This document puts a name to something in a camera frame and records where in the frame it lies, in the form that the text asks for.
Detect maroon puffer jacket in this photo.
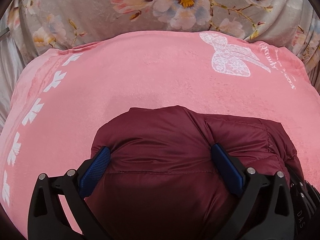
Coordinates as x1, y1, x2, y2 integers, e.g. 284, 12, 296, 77
86, 106, 304, 239

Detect pink blanket with white prints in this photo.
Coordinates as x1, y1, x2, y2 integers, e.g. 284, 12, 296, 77
1, 31, 319, 236

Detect silver satin curtain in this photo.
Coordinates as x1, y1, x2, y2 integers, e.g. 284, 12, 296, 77
0, 17, 25, 131

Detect grey floral bed sheet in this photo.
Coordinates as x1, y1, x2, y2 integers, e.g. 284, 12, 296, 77
1, 0, 319, 74

